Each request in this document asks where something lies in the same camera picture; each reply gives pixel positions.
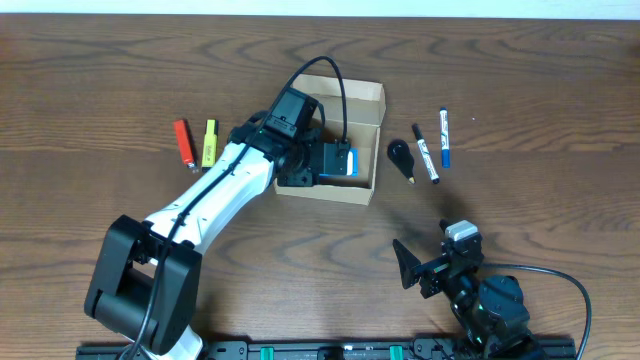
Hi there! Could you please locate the brown cardboard box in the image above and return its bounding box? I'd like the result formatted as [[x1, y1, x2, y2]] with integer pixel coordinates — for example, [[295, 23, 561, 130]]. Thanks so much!
[[275, 75, 386, 205]]

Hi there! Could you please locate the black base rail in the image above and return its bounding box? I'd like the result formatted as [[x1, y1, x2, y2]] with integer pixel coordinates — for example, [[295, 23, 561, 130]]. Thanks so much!
[[75, 338, 576, 360]]

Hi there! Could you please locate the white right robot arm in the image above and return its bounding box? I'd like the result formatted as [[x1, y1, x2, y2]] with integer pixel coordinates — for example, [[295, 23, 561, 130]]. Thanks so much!
[[392, 233, 548, 359]]

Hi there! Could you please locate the yellow highlighter pen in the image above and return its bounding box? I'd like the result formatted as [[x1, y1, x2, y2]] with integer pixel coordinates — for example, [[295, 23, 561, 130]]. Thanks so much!
[[201, 119, 218, 172]]

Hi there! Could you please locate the blue whiteboard marker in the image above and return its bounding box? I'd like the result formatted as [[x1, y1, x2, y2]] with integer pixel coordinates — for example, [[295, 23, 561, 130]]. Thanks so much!
[[439, 108, 451, 168]]

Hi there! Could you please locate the red stapler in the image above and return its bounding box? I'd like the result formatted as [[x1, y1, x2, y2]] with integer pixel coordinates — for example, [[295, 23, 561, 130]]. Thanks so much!
[[173, 119, 198, 172]]

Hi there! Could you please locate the blue plastic block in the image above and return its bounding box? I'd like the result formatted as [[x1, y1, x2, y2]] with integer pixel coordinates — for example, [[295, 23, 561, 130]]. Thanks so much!
[[319, 148, 358, 177]]

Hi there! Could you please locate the black whiteboard marker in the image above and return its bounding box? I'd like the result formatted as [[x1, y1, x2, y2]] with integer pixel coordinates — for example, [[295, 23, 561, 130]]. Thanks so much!
[[412, 123, 440, 184]]

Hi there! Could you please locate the black correction tape dispenser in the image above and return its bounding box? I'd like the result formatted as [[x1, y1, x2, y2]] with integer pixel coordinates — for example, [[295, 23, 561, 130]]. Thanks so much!
[[387, 139, 415, 184]]

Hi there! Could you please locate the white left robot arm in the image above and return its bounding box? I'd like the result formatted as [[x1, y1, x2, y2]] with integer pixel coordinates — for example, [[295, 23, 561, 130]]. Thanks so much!
[[78, 87, 358, 359]]

